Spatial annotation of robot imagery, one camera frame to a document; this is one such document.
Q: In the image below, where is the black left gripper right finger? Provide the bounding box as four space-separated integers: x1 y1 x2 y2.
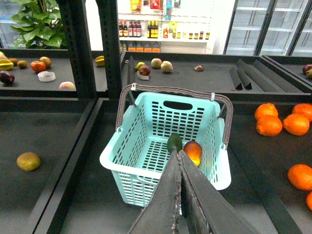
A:
179 151 259 234

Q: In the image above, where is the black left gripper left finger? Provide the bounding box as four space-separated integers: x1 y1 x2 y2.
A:
128 150 182 234

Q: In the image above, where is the red yellow mango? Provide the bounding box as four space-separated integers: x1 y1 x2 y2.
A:
183 140 202 167

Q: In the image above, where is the light blue plastic basket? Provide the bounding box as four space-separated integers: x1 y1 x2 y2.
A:
100 83 233 207

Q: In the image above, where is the large green avocado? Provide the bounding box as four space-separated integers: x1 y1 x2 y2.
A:
167 133 183 153

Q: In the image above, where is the orange fruit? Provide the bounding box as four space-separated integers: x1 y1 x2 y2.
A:
256 115 283 137

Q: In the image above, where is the grocery shelf with bottles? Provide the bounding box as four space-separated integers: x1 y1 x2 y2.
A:
117 0 215 54

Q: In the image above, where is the glass door refrigerator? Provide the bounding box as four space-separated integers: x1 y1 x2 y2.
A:
223 0 312 56

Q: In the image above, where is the green potted plant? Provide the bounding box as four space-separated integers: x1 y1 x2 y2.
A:
11 0 67 49

